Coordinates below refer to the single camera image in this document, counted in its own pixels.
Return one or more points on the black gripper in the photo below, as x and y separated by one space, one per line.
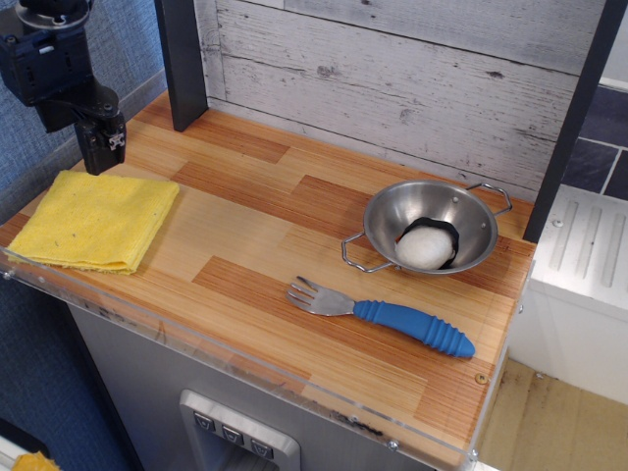
51 71

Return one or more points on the blue handled metal fork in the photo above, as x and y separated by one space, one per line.
434 332

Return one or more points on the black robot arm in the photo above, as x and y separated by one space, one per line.
49 15

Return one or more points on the white ball in pot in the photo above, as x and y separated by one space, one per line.
425 248

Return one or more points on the yellow folded cloth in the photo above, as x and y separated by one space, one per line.
97 223

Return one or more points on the clear acrylic edge guard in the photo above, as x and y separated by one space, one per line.
383 385

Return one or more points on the grey toy fridge front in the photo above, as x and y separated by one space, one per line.
189 402

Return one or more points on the yellow object bottom left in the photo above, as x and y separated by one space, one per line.
34 462

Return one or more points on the white ribbed cabinet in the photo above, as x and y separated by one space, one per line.
572 320

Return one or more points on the dark grey left post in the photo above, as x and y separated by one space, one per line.
181 52

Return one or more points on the dark grey post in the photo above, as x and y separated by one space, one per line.
181 52
603 40

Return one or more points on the steel pot with handles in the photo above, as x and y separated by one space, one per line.
468 214

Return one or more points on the dark grey right post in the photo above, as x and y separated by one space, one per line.
603 40

